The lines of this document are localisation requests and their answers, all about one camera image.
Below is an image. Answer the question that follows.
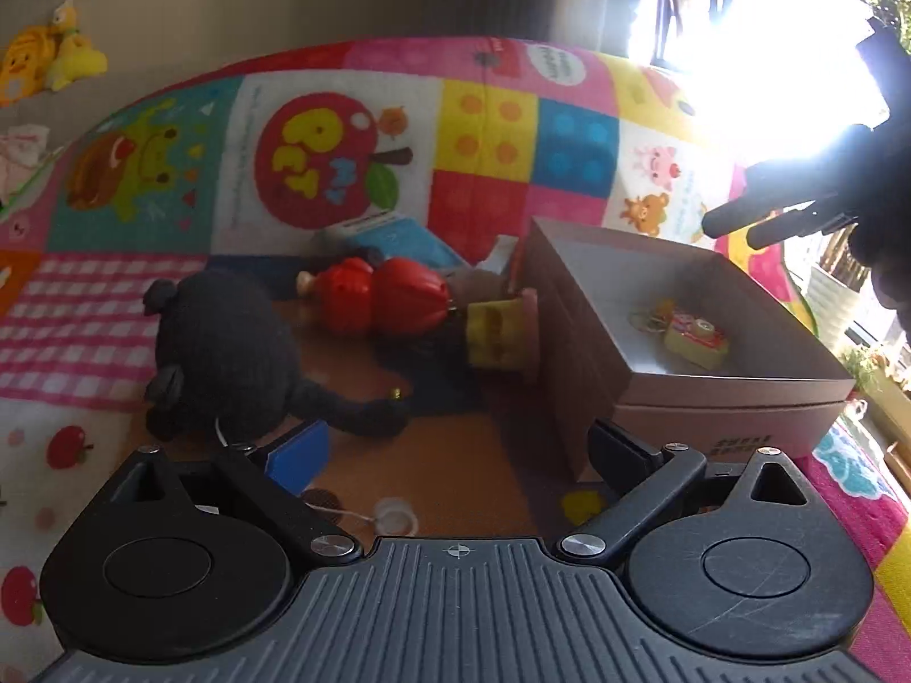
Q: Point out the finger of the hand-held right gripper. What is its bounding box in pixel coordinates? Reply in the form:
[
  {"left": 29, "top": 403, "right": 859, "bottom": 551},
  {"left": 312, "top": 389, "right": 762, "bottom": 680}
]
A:
[
  {"left": 701, "top": 183, "right": 841, "bottom": 238},
  {"left": 746, "top": 206, "right": 859, "bottom": 252}
]

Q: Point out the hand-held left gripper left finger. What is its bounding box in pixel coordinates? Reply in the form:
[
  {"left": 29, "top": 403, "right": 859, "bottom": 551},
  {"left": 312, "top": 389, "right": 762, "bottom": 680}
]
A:
[{"left": 134, "top": 418, "right": 364, "bottom": 570}]

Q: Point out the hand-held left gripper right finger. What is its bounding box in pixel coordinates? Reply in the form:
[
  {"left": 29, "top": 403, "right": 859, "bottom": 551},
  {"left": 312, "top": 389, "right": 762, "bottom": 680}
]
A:
[{"left": 557, "top": 419, "right": 811, "bottom": 570}]

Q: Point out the small white cap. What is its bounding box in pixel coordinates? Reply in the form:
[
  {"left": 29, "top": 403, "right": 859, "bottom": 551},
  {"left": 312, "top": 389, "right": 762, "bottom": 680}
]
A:
[{"left": 306, "top": 495, "right": 418, "bottom": 536}]

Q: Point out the pink cardboard box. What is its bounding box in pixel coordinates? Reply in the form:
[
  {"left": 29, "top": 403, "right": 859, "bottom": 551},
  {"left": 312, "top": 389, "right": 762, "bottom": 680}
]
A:
[{"left": 523, "top": 217, "right": 856, "bottom": 483}]

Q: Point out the yellow toy camera keychain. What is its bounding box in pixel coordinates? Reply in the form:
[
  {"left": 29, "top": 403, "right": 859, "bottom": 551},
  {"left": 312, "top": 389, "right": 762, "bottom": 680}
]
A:
[{"left": 626, "top": 302, "right": 731, "bottom": 372}]

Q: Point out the black plush toy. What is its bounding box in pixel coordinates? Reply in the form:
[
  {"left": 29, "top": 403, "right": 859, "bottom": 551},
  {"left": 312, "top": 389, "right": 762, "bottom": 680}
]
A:
[{"left": 142, "top": 271, "right": 410, "bottom": 442}]

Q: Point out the yellow and pink toy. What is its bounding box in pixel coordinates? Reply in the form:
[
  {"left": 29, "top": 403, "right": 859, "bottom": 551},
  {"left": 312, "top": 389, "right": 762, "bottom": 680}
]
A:
[{"left": 465, "top": 288, "right": 543, "bottom": 372}]

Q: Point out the red hooded figurine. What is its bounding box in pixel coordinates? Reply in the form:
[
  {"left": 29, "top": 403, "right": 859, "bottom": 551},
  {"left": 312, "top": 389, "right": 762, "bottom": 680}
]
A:
[{"left": 295, "top": 256, "right": 458, "bottom": 340}]

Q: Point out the blue white tissue packet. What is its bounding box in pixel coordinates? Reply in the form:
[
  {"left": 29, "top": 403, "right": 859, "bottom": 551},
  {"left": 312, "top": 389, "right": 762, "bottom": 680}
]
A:
[{"left": 313, "top": 212, "right": 465, "bottom": 278}]

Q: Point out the colourful patchwork play mat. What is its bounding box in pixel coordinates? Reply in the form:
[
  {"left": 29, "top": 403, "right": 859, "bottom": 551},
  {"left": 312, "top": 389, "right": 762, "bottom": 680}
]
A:
[{"left": 0, "top": 35, "right": 911, "bottom": 683}]

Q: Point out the pink white cloth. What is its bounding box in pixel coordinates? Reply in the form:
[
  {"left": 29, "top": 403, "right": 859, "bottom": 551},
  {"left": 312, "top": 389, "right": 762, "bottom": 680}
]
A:
[{"left": 0, "top": 124, "right": 56, "bottom": 195}]

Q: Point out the pale yellow plush toy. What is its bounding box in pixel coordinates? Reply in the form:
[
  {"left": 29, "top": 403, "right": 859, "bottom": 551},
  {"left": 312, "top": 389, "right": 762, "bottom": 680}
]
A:
[{"left": 44, "top": 0, "right": 109, "bottom": 91}]

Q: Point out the yellow striped plush toy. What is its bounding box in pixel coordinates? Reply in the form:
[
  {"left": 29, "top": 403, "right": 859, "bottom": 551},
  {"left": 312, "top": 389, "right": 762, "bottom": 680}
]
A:
[{"left": 0, "top": 23, "right": 59, "bottom": 109}]

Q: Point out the beige sofa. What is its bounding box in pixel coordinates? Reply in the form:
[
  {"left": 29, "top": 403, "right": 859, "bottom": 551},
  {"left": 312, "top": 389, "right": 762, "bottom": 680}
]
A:
[{"left": 0, "top": 0, "right": 236, "bottom": 229}]

